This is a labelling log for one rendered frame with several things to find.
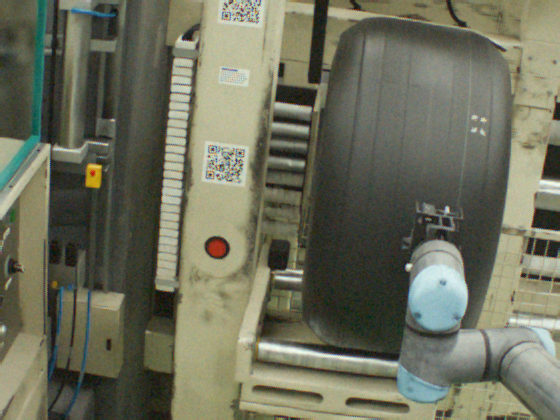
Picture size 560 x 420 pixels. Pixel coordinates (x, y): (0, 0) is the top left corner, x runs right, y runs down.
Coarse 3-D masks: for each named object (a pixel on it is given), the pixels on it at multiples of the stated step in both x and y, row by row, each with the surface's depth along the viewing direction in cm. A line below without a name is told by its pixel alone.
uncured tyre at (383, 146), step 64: (384, 64) 189; (448, 64) 190; (384, 128) 184; (448, 128) 183; (320, 192) 187; (384, 192) 183; (448, 192) 182; (320, 256) 189; (384, 256) 185; (320, 320) 198; (384, 320) 193
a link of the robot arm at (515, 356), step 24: (504, 336) 156; (528, 336) 156; (504, 360) 153; (528, 360) 148; (552, 360) 147; (504, 384) 153; (528, 384) 145; (552, 384) 140; (528, 408) 145; (552, 408) 137
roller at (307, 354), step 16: (256, 352) 212; (272, 352) 211; (288, 352) 210; (304, 352) 210; (320, 352) 210; (336, 352) 210; (352, 352) 210; (368, 352) 211; (320, 368) 211; (336, 368) 211; (352, 368) 210; (368, 368) 210; (384, 368) 209
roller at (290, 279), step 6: (282, 270) 237; (288, 270) 237; (294, 270) 237; (300, 270) 237; (276, 276) 236; (282, 276) 236; (288, 276) 236; (294, 276) 236; (300, 276) 236; (276, 282) 236; (282, 282) 236; (288, 282) 236; (294, 282) 236; (300, 282) 236; (276, 288) 237; (282, 288) 237; (288, 288) 237; (294, 288) 236; (300, 288) 236
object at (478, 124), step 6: (474, 114) 184; (480, 114) 185; (474, 120) 184; (480, 120) 184; (486, 120) 184; (474, 126) 184; (480, 126) 184; (486, 126) 184; (474, 132) 183; (480, 132) 183; (486, 132) 184; (486, 138) 183
